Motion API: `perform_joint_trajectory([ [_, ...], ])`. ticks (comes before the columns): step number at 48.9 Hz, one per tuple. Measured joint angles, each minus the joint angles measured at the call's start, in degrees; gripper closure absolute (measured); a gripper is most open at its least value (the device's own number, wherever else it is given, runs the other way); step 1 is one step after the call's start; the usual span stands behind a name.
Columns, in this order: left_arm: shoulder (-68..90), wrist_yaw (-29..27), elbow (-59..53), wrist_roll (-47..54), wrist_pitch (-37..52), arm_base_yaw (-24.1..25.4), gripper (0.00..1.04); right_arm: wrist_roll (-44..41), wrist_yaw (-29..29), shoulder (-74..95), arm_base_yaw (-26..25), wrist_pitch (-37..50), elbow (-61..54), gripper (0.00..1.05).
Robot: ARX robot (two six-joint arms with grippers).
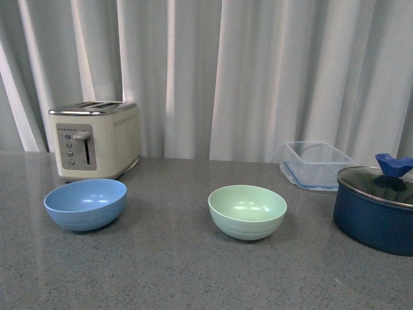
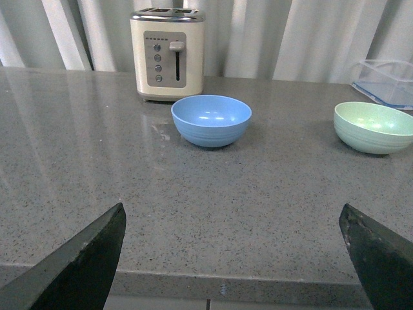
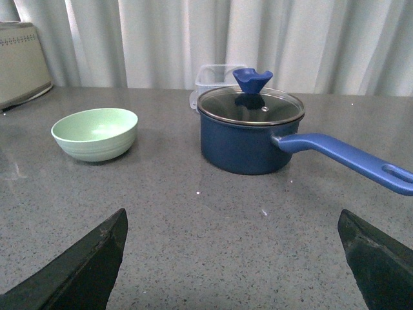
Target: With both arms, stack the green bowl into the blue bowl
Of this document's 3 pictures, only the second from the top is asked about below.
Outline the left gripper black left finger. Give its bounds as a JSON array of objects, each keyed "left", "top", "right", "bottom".
[{"left": 1, "top": 203, "right": 126, "bottom": 309}]

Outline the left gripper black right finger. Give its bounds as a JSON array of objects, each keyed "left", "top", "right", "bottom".
[{"left": 339, "top": 203, "right": 412, "bottom": 309}]

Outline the green bowl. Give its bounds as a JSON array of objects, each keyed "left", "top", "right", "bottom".
[{"left": 334, "top": 101, "right": 412, "bottom": 155}]

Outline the blue bowl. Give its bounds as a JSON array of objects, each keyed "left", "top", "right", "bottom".
[{"left": 171, "top": 95, "right": 252, "bottom": 148}]

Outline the clear plastic food container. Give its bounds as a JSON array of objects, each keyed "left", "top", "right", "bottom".
[{"left": 352, "top": 59, "right": 412, "bottom": 111}]

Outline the white curtain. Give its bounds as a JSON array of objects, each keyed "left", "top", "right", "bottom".
[{"left": 1, "top": 1, "right": 412, "bottom": 83}]

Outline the cream two-slot toaster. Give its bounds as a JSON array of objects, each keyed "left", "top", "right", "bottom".
[{"left": 130, "top": 7, "right": 206, "bottom": 101}]

